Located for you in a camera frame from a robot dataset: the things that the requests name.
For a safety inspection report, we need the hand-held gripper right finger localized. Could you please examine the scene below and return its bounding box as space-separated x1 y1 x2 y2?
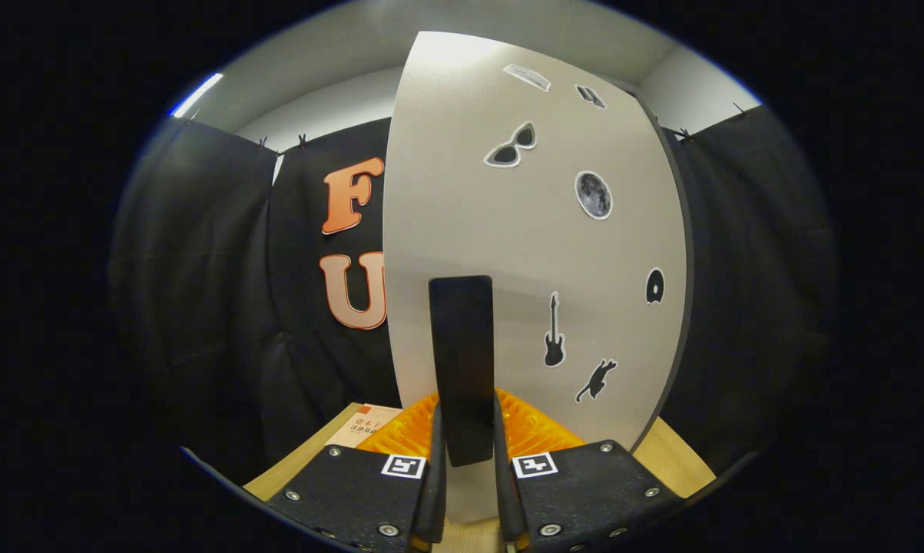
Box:
492 388 685 553

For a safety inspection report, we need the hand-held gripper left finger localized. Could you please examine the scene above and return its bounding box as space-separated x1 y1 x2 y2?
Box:
266 392 449 553

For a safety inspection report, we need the black backdrop cloth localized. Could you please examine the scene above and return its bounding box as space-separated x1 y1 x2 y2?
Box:
108 104 839 485

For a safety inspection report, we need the ceiling light strip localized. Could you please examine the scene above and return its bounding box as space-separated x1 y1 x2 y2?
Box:
171 73 224 118

